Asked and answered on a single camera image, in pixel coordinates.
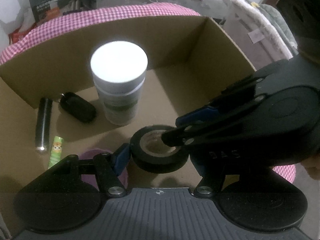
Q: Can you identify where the printed appliance product box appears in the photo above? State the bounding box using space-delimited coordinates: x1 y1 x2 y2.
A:
26 0 97 22

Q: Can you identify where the person's right hand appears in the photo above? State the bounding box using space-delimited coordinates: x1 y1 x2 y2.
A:
301 154 320 180

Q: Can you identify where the black car key fob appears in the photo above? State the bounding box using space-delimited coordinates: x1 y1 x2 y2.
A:
59 92 97 123

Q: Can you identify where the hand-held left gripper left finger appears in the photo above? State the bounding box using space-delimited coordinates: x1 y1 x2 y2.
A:
46 143 131 198

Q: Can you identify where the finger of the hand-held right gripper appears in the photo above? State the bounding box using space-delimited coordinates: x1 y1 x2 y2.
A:
175 70 270 128
161 94 267 147

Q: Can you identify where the white plastic bag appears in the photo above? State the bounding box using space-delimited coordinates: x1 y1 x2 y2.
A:
14 0 38 34

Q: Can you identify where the black tape roll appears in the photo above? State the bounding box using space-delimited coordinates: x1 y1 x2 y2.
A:
129 124 189 173

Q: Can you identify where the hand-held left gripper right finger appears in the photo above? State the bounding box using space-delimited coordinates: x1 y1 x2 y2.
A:
191 156 227 198

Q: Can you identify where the white fleece blanket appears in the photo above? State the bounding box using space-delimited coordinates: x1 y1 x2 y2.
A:
221 0 298 60

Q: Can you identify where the pink checked cloth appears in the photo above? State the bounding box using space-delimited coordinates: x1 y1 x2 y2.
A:
0 2 298 184

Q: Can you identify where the grey-green blanket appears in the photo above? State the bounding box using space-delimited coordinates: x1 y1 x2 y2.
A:
259 4 299 48

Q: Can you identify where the white paper tag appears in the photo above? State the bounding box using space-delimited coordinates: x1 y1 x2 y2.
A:
249 29 265 43

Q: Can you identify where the grey fabric sofa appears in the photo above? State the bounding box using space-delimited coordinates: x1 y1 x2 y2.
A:
225 12 278 70

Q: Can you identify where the red plastic bag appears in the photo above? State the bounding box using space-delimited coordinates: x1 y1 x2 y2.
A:
9 27 34 44

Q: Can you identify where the brown cardboard box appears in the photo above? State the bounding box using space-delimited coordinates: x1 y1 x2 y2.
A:
0 16 258 240

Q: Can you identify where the white bottle with green label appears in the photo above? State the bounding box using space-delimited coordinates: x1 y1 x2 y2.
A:
90 41 148 127

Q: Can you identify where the green glue stick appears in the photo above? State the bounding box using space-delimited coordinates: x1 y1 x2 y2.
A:
47 135 64 169

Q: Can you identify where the black flashlight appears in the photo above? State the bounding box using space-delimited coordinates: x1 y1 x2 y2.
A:
35 97 53 154

